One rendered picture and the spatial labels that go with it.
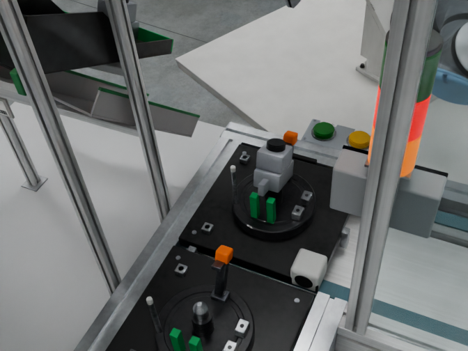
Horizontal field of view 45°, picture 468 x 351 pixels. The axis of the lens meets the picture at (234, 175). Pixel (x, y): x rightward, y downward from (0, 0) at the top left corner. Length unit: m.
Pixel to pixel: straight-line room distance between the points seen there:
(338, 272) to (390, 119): 0.45
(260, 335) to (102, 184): 0.53
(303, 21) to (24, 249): 0.94
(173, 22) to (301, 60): 1.93
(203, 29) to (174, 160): 2.07
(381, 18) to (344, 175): 0.72
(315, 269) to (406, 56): 0.44
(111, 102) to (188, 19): 2.49
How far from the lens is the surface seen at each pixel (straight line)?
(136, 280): 0.92
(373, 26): 1.35
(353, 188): 0.67
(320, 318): 0.86
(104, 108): 0.86
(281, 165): 0.87
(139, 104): 0.87
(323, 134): 1.09
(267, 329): 0.84
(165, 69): 2.97
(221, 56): 1.50
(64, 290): 1.07
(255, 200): 0.89
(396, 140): 0.56
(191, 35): 3.20
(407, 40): 0.50
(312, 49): 1.51
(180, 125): 1.03
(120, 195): 1.18
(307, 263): 0.87
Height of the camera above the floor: 1.71
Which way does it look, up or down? 46 degrees down
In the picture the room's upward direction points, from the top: 5 degrees counter-clockwise
